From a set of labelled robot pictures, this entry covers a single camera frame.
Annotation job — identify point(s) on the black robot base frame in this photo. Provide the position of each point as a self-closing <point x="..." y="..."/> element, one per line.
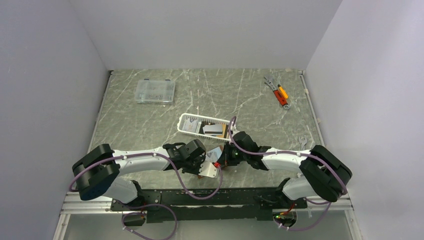
<point x="259" y="203"/>

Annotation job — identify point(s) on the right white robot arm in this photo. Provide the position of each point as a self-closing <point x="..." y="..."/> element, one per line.
<point x="322" y="173"/>

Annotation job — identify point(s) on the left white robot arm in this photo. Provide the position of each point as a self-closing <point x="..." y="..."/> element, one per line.
<point x="99" y="172"/>

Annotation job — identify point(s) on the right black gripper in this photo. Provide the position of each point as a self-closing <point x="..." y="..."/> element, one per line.
<point x="226" y="160"/>

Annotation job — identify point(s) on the white plastic basket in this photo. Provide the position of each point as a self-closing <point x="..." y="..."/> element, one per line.
<point x="203" y="120"/>

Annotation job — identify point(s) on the silver open-end wrench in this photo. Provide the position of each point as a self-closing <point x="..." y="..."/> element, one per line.
<point x="302" y="141"/>

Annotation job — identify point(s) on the silver VIP card in basket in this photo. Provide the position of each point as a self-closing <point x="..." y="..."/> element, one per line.
<point x="190" y="125"/>

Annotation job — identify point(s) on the red adjustable wrench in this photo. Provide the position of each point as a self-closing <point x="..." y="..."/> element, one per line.
<point x="282" y="101"/>

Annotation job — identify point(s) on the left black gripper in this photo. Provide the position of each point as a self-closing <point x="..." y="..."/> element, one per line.
<point x="201" y="159"/>

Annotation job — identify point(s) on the gold credit card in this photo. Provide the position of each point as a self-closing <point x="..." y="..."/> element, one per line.
<point x="224" y="132"/>

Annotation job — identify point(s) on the clear plastic organizer box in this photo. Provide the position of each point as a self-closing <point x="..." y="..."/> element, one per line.
<point x="155" y="92"/>

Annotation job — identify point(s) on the yellow handled screwdriver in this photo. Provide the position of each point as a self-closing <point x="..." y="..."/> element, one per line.
<point x="282" y="91"/>

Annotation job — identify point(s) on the silver vip card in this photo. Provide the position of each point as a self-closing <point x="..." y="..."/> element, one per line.
<point x="214" y="154"/>
<point x="190" y="125"/>

